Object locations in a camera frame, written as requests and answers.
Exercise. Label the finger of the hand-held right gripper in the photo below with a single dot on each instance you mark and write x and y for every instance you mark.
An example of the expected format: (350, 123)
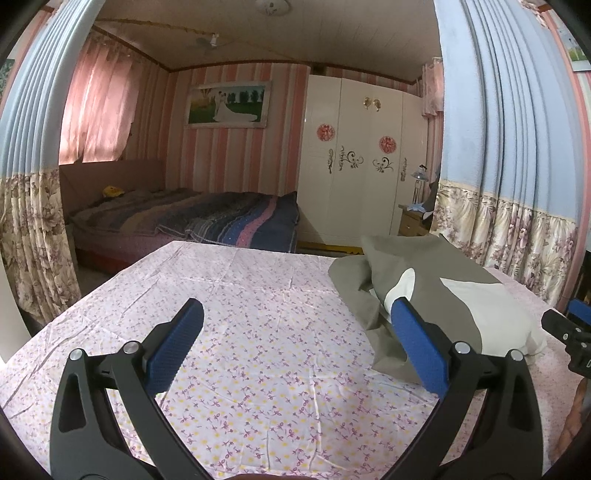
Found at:
(581, 309)
(558, 323)

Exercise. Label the olive jacket with white lining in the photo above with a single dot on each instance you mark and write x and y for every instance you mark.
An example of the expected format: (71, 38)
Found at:
(406, 258)

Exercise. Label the pink window curtain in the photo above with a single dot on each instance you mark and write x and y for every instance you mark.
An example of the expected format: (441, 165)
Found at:
(97, 106)

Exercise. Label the wide blue floral curtain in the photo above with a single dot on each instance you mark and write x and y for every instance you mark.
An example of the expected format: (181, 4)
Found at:
(498, 115)

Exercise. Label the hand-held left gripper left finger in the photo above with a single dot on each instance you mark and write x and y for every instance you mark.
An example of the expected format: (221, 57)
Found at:
(178, 344)

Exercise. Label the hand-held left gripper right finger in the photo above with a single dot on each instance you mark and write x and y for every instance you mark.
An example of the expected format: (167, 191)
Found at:
(418, 346)

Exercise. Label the small table lamp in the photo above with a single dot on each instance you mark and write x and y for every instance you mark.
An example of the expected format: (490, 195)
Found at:
(419, 174)

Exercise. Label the ceiling fan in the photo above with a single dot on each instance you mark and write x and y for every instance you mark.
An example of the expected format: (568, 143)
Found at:
(213, 41)

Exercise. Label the yellow plush toy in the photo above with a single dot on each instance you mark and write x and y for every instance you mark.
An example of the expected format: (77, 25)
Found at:
(112, 191)

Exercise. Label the framed wall picture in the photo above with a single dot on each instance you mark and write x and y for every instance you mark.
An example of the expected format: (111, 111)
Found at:
(226, 104)

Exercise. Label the black television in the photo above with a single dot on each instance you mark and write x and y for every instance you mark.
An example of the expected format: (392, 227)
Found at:
(585, 277)

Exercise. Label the striped blue pink blanket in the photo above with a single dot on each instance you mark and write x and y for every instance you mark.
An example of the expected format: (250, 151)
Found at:
(231, 214)

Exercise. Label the narrow blue floral curtain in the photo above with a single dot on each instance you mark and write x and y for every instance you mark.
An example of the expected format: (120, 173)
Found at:
(32, 138)

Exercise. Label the wooden nightstand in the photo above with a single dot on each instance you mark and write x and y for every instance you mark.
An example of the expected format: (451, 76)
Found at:
(411, 224)

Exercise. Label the blue cloth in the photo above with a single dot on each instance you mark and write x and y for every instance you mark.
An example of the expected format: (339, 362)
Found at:
(418, 208)

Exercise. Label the person's right hand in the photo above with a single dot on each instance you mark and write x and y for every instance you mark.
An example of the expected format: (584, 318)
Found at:
(581, 401)

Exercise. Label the short pink curtain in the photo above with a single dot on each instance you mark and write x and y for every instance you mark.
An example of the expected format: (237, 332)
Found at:
(431, 92)

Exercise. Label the bed with brown headboard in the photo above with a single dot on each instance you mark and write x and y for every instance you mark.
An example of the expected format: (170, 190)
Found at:
(124, 175)

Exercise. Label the pink flower decoration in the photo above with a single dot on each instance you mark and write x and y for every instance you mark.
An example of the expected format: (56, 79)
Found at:
(326, 132)
(388, 143)

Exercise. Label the white wardrobe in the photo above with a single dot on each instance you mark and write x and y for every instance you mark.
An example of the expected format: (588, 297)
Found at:
(360, 203)

